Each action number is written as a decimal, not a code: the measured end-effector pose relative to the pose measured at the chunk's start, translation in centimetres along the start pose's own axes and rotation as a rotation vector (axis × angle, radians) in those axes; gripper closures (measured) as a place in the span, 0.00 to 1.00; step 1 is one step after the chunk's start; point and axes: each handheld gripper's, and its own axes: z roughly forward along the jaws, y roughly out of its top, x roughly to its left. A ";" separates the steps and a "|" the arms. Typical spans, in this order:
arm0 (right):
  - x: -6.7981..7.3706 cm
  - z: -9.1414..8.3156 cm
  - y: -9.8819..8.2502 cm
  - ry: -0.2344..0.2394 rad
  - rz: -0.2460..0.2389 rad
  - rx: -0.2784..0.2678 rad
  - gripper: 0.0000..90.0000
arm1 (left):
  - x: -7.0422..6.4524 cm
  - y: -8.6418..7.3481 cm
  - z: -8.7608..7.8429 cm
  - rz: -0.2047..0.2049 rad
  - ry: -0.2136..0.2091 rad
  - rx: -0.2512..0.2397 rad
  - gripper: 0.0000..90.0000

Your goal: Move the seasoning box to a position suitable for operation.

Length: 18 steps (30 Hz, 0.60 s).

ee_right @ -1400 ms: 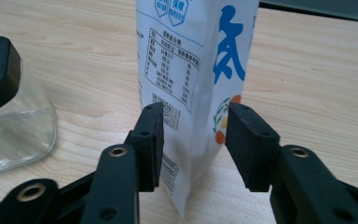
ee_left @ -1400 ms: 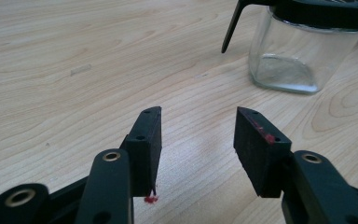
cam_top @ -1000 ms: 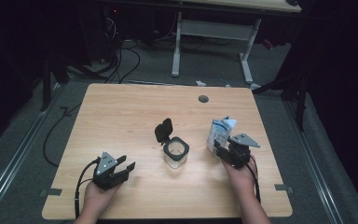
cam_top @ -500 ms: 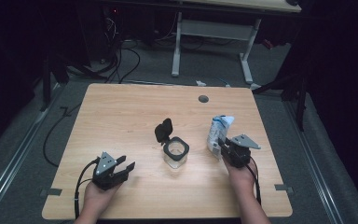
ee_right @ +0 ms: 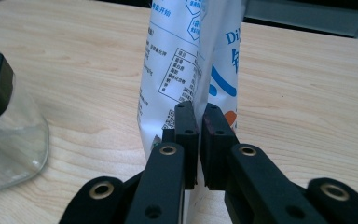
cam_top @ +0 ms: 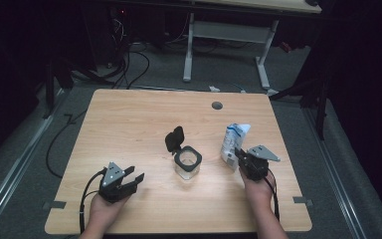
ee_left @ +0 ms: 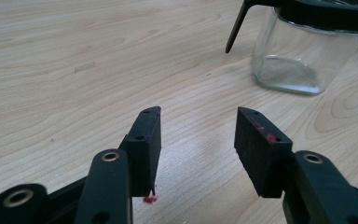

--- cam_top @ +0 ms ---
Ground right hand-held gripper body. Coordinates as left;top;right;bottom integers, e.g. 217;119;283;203
239;144;282;182

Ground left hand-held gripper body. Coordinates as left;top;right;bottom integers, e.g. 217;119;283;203
98;161;137;204

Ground blue and white pouch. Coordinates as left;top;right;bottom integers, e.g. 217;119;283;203
220;122;252;172

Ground clear jar with black lid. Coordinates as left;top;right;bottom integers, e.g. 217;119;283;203
164;125;203;181

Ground person's left hand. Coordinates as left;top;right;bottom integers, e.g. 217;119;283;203
88;193;130;230

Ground person's right hand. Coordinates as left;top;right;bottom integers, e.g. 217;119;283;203
240;168;277;207

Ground grey tape strip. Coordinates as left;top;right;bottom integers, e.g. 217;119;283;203
292;196;313;206
43;200;68;211

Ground black metal stand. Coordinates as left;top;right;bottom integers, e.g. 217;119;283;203
270;76;329;140
43;59;74;120

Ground left hand-held gripper black cable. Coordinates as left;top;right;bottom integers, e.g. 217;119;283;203
79;167;108;235

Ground hand-held gripper black cable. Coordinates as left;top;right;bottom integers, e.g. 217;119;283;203
79;167;108;235
267;168;282;222

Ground right hand-held gripper black cable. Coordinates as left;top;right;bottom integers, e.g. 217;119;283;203
267;168;282;222

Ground thin black floor cable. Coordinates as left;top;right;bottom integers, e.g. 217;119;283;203
45;109;89;179

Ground metal floor rail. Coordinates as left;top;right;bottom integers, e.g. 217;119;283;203
0;89;68;233
302;108;367;239

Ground black cable bundle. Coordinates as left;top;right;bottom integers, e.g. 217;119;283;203
73;56;130;89

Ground looped black floor cable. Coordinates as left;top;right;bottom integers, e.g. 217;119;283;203
125;49;151;90

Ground white metal desk frame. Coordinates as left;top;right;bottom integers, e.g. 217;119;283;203
182;12;280;98

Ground white cables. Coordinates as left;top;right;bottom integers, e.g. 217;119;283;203
112;18;127;44

